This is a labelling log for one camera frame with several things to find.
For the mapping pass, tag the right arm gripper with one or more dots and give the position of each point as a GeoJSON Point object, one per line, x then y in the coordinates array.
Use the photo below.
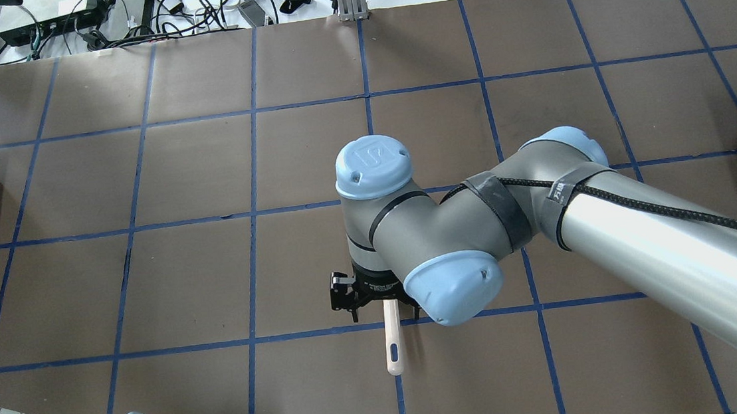
{"type": "Point", "coordinates": [378, 289]}

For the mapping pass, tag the white hand brush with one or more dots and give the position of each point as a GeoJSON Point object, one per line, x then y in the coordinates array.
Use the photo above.
{"type": "Point", "coordinates": [392, 337]}

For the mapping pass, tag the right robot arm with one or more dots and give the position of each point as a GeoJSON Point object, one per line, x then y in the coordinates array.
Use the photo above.
{"type": "Point", "coordinates": [443, 257]}

